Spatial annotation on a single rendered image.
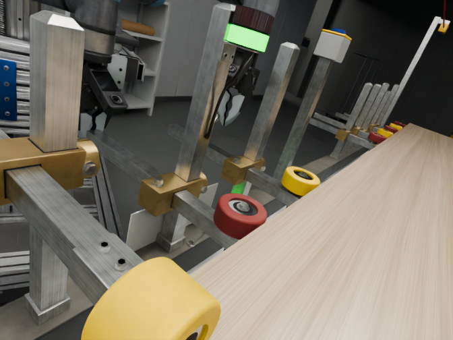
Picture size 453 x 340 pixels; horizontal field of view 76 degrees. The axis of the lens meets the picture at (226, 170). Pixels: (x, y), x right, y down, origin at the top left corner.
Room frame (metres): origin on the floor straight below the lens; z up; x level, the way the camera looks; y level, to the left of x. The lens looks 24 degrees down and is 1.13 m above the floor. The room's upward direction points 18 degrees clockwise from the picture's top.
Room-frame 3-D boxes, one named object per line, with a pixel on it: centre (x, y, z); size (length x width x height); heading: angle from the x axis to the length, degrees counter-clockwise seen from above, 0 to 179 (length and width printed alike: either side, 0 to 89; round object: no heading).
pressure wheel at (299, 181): (0.61, -0.17, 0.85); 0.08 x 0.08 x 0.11
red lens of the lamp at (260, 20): (0.48, 0.03, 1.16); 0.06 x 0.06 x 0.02
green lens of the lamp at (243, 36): (0.48, 0.03, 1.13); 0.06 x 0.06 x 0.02
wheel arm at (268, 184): (0.71, 0.00, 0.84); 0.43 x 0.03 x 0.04; 60
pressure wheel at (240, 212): (0.39, -0.04, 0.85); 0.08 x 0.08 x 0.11
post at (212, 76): (0.50, 0.07, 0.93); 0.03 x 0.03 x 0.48; 60
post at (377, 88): (1.80, -0.68, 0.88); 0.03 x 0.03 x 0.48; 60
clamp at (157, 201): (0.48, 0.08, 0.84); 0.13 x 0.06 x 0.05; 150
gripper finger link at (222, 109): (0.74, 0.05, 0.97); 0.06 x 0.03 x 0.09; 170
